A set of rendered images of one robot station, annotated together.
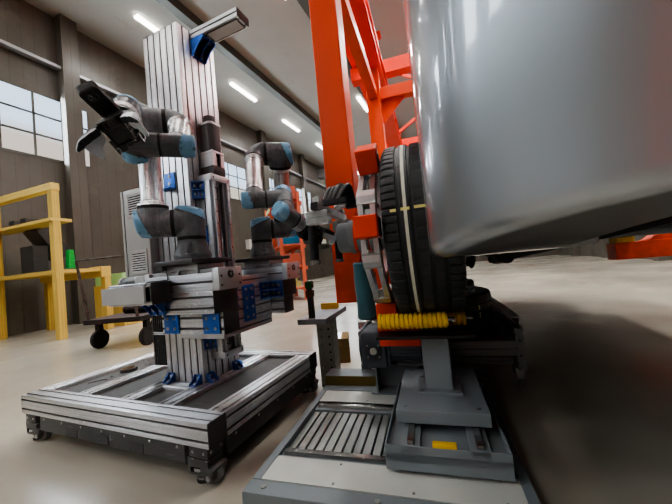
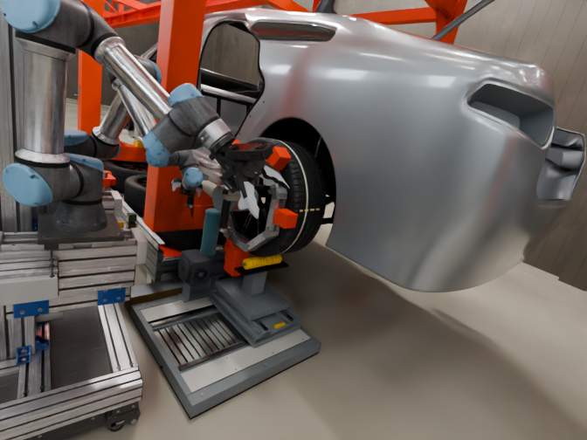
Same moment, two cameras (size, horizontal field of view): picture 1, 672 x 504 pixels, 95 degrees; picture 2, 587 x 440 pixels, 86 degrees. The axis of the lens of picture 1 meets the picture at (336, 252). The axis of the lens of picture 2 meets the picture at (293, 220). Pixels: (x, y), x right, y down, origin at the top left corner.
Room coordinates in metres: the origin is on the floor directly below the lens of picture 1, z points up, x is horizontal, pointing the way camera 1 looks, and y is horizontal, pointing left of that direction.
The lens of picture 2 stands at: (0.29, 1.16, 1.28)
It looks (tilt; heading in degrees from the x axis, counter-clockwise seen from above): 17 degrees down; 297
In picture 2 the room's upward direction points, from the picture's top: 13 degrees clockwise
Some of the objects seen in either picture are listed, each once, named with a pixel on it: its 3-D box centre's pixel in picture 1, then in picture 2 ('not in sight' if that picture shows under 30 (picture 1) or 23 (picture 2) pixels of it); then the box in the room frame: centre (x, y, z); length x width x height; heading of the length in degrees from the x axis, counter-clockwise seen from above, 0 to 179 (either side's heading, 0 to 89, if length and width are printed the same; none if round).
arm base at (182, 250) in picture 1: (192, 248); (81, 209); (1.33, 0.62, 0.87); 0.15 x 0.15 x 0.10
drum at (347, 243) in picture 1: (363, 235); (235, 197); (1.30, -0.12, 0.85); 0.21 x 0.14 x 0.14; 73
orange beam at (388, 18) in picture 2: not in sight; (373, 19); (1.92, -2.98, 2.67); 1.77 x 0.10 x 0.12; 163
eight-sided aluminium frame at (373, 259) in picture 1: (380, 233); (246, 197); (1.28, -0.19, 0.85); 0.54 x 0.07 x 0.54; 163
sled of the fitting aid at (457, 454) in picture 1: (442, 418); (254, 308); (1.17, -0.34, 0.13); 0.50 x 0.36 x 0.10; 163
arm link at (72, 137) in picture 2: (262, 228); (72, 146); (1.79, 0.42, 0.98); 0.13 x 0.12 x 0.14; 101
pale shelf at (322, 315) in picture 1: (324, 314); not in sight; (1.91, 0.11, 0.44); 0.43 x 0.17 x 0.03; 163
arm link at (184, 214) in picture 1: (188, 221); (79, 175); (1.33, 0.62, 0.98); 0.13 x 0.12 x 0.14; 112
